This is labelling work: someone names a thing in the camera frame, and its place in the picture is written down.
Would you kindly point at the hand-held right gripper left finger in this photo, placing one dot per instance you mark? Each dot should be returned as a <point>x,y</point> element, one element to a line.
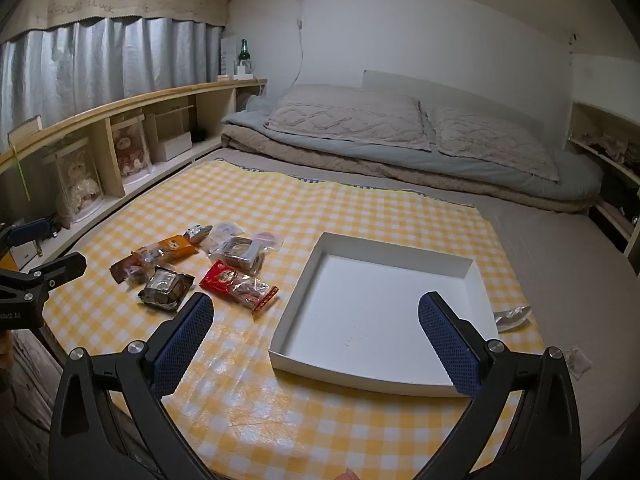
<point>182,340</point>

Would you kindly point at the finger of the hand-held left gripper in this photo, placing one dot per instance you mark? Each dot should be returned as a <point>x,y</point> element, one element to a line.
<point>25,232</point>
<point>55,266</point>

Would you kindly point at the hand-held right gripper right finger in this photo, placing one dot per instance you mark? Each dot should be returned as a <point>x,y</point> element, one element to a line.
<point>450,345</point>

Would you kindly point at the dark brownie snack packet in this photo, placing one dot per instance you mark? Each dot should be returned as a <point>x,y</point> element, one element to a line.
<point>165,287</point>

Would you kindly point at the brown patterned snack packet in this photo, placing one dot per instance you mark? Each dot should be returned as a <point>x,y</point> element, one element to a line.
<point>119,271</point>

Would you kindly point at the red snack packet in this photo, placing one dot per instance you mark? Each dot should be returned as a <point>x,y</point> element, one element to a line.
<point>225,277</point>

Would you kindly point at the white cardboard box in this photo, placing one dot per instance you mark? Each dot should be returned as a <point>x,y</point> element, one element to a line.
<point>370,300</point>

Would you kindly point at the orange snack packet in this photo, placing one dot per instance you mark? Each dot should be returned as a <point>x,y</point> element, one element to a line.
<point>175,245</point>

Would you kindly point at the clear packet brown cake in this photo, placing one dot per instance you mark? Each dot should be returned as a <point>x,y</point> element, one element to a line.
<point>240,255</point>

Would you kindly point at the silver snack packet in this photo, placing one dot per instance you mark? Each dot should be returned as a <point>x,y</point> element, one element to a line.
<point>197,232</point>

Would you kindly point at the clear packet pink pastry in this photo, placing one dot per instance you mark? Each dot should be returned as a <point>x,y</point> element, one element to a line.
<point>222,231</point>
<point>267,239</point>

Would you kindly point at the yellow ribbon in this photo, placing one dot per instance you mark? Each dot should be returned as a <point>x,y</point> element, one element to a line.
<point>20,167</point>

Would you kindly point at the crumpled clear wrapper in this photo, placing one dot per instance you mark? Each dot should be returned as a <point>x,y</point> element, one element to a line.
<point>512,317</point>

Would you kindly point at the book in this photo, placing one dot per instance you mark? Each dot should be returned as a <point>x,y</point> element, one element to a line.
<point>25,130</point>

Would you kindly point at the wooden bedside shelf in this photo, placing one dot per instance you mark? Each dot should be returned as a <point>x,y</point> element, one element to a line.
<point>110,160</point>

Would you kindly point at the small clear wrapper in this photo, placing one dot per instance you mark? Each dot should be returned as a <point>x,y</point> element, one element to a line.
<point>575,360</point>

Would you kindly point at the white storage box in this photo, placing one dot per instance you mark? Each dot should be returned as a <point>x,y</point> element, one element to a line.
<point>172,142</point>

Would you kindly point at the yellow checkered mat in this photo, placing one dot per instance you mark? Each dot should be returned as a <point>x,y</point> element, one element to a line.
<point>300,210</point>

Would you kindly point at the grey curtain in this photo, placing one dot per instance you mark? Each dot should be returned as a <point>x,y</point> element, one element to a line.
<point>100,60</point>

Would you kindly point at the grey blanket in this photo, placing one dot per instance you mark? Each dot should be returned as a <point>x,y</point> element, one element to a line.
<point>400,157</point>

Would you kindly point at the small black object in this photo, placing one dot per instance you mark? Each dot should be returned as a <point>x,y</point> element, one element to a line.
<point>200,135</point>

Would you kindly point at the beige quilted pillow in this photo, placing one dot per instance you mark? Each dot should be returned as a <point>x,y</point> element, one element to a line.
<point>345,110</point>
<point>495,140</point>

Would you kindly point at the beige folded quilt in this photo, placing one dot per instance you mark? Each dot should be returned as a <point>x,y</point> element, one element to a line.
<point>325,165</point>

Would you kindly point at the dark clothes pile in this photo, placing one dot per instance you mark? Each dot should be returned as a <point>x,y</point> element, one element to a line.
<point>620,195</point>

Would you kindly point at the light folded clothes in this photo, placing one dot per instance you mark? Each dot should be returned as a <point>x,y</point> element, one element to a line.
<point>605,142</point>

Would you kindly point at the white paper bag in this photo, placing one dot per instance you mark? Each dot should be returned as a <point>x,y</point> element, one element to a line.
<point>227,57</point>

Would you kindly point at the green glass bottle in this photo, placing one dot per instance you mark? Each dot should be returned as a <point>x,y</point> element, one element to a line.
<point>243,52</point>

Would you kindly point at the white wall shelf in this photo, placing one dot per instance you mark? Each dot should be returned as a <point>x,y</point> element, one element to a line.
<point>575,120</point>

